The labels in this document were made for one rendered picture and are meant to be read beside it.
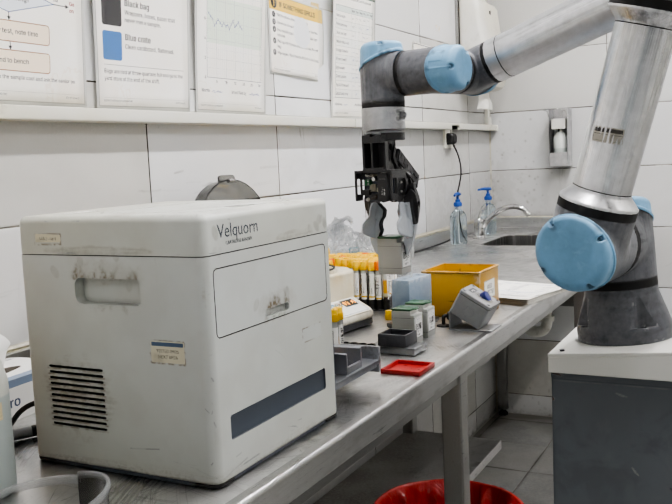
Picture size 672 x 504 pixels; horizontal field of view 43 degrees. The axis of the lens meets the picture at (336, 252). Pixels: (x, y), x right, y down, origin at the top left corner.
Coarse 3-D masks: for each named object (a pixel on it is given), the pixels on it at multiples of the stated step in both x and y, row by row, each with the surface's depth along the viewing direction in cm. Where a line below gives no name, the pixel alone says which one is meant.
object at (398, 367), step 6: (396, 360) 142; (402, 360) 142; (408, 360) 142; (390, 366) 140; (396, 366) 141; (402, 366) 140; (408, 366) 140; (414, 366) 140; (420, 366) 140; (426, 366) 137; (432, 366) 139; (384, 372) 137; (390, 372) 136; (396, 372) 136; (402, 372) 135; (408, 372) 135; (414, 372) 134; (420, 372) 134
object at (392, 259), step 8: (384, 240) 149; (392, 240) 148; (400, 240) 149; (384, 248) 149; (392, 248) 148; (400, 248) 147; (384, 256) 149; (392, 256) 148; (400, 256) 147; (408, 256) 150; (384, 264) 149; (392, 264) 148; (400, 264) 148; (408, 264) 150; (384, 272) 149; (392, 272) 149; (400, 272) 148; (408, 272) 150
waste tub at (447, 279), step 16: (432, 272) 181; (448, 272) 180; (464, 272) 178; (480, 272) 177; (496, 272) 187; (432, 288) 182; (448, 288) 180; (480, 288) 177; (496, 288) 187; (432, 304) 182; (448, 304) 181
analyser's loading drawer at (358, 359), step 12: (336, 348) 127; (348, 348) 126; (360, 348) 125; (372, 348) 130; (336, 360) 122; (348, 360) 127; (360, 360) 126; (372, 360) 130; (336, 372) 122; (348, 372) 122; (360, 372) 124; (336, 384) 118
